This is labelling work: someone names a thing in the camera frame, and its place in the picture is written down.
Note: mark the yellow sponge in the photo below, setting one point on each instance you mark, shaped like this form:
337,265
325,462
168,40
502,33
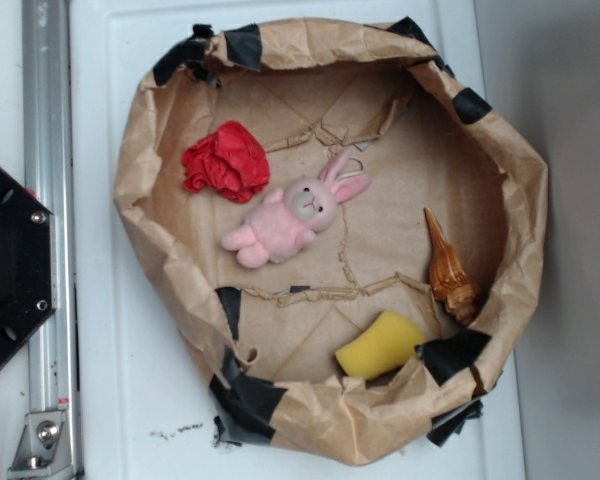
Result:
388,344

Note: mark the pink plush bunny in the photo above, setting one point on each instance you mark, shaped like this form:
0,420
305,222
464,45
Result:
288,220

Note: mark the red crumpled paper ball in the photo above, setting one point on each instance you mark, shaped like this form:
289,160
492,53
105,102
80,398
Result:
230,161

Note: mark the brown spiral seashell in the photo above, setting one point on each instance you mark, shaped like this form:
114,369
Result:
450,282

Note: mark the brown paper bag bin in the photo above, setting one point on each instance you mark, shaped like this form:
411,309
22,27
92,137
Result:
265,339

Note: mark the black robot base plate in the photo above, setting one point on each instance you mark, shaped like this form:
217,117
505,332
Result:
27,295

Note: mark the aluminium extrusion rail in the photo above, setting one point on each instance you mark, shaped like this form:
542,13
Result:
53,349

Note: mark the metal corner bracket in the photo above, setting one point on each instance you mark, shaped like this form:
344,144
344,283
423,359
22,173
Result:
43,451

